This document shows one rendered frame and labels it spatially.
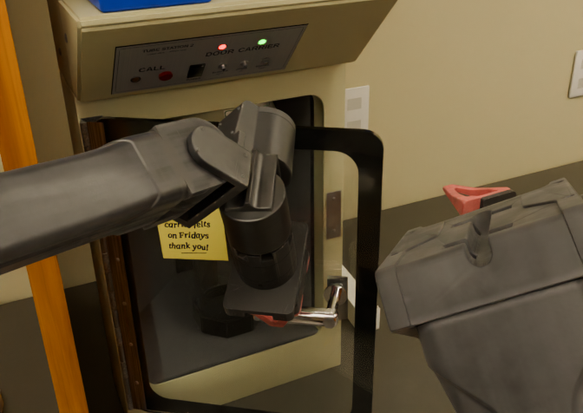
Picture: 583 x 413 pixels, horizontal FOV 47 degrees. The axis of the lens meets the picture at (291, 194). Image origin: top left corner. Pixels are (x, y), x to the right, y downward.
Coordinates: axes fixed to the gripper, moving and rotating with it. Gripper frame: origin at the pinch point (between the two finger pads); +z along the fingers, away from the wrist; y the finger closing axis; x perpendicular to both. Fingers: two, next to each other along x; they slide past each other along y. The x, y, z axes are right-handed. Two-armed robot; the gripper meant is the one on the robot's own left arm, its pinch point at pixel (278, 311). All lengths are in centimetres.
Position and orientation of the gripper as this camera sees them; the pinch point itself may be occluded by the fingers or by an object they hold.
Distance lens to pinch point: 71.0
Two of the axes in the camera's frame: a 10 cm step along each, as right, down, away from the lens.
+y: -1.6, 7.7, -6.1
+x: 9.8, 0.6, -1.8
